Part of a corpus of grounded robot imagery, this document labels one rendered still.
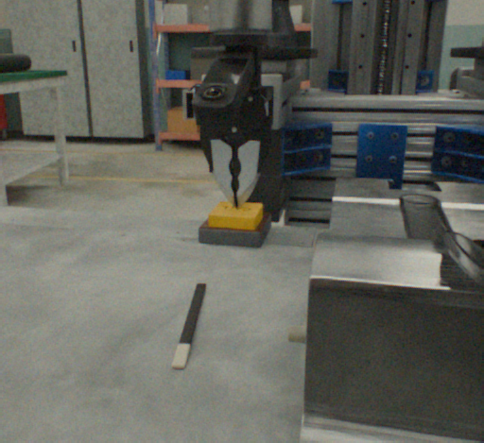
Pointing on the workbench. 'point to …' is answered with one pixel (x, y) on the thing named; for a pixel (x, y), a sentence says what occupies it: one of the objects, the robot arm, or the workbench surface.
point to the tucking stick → (189, 328)
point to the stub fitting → (297, 333)
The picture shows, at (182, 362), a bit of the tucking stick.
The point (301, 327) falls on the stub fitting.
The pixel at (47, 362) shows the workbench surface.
